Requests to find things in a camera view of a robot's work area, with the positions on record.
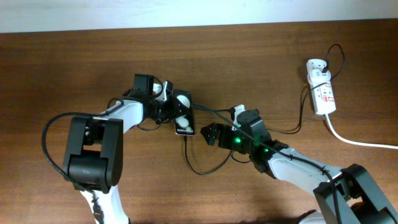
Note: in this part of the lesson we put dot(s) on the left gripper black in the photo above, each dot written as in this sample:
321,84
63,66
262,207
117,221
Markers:
173,110

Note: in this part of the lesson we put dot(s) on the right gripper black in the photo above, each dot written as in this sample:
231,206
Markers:
225,130

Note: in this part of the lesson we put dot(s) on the black Galaxy flip phone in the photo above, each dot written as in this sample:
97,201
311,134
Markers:
184,120

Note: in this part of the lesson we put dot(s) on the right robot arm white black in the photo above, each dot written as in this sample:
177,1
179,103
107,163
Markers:
344,195

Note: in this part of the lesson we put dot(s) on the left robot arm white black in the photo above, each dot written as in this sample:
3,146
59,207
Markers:
94,153

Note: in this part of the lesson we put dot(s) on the white USB charger adapter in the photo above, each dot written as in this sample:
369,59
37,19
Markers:
317,72

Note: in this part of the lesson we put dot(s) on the white power strip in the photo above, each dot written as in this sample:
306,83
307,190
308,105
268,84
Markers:
323,98

